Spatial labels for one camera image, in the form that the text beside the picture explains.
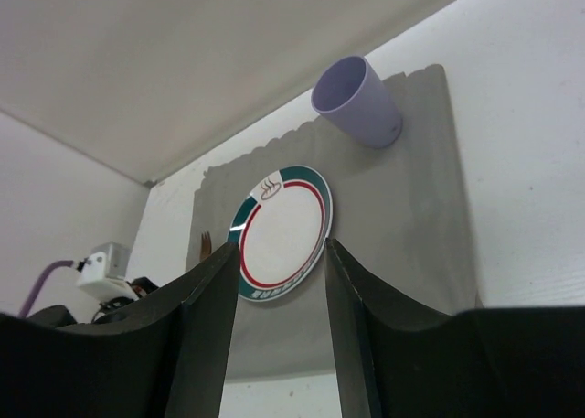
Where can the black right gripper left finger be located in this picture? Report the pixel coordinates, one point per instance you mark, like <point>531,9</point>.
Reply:
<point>164,355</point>

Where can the brown wooden fork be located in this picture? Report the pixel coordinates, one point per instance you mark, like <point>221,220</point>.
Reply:
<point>205,246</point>

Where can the lilac plastic cup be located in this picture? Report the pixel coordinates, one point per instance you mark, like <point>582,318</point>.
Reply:
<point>352,97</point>

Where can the grey cloth placemat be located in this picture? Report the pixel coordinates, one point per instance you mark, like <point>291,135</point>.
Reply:
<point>400,211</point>

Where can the white plate with green rim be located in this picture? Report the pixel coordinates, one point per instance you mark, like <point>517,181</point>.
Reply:
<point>280,229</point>

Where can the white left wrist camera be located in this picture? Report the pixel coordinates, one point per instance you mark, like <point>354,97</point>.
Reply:
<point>103,275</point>

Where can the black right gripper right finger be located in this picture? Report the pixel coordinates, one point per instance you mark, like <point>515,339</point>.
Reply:
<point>396,357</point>

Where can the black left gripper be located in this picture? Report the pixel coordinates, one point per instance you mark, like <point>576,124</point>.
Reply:
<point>59,316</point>

